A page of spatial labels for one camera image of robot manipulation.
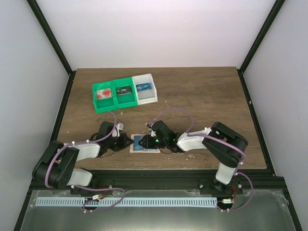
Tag black frame post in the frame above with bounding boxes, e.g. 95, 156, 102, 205
26, 0, 74, 76
239, 0, 285, 73

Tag left side frame rail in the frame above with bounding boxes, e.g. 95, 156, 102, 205
39, 69, 77, 178

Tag left black frame post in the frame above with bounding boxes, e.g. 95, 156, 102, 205
26, 0, 74, 76

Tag white card red circles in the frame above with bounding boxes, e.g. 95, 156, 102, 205
96, 88, 113, 100

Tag green bin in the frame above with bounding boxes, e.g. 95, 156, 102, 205
113, 77, 138, 109
92, 81, 116, 114

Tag blue VIP card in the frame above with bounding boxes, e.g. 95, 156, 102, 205
133, 135, 144, 151

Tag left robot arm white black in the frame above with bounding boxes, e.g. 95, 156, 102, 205
32, 121, 134, 189

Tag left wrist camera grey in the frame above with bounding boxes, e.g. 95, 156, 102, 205
112, 123, 124, 137

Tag right black frame post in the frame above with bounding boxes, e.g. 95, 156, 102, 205
239, 0, 285, 73

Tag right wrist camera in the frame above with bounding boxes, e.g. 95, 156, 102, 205
146, 123, 156, 137

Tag frame rail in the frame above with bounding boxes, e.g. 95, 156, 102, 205
237, 69, 276, 177
39, 69, 77, 178

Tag light blue slotted cable duct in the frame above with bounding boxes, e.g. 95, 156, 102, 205
35, 197, 218, 208

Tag white bin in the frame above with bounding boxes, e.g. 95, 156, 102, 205
132, 74, 158, 105

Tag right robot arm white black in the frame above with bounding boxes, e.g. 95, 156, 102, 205
138, 120, 248, 186

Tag middle green bin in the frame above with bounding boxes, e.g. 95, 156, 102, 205
113, 77, 138, 109

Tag metal front plate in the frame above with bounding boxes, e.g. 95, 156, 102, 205
16, 190, 297, 231

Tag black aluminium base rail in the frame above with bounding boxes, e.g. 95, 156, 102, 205
32, 169, 284, 195

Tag right side frame rail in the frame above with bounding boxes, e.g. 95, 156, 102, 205
237, 69, 276, 177

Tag black VIP card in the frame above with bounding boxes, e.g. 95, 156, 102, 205
116, 86, 132, 95

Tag left green bin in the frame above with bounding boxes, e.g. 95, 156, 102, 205
92, 81, 116, 114

